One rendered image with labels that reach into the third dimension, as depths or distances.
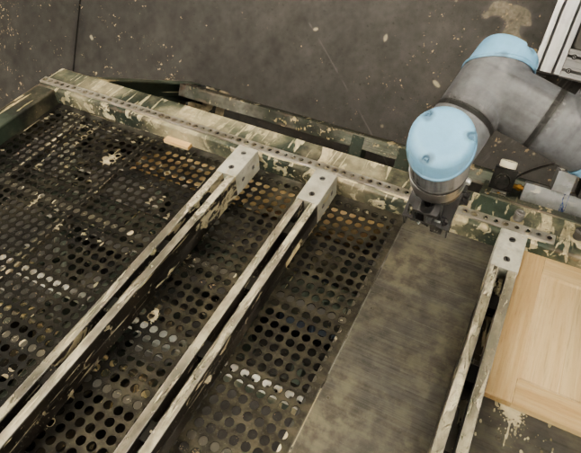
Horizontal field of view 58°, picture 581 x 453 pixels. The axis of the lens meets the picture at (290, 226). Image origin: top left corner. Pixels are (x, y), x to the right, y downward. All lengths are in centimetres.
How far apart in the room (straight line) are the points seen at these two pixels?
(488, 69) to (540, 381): 72
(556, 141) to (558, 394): 65
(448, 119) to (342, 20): 179
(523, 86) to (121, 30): 249
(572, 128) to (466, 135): 12
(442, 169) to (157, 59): 232
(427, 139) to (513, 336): 71
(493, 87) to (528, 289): 74
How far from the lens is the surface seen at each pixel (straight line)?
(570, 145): 67
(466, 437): 104
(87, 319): 119
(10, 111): 191
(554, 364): 123
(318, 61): 240
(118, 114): 179
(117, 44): 298
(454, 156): 60
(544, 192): 152
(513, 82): 67
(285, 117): 226
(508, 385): 117
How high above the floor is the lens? 224
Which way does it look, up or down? 63 degrees down
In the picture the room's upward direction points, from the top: 119 degrees counter-clockwise
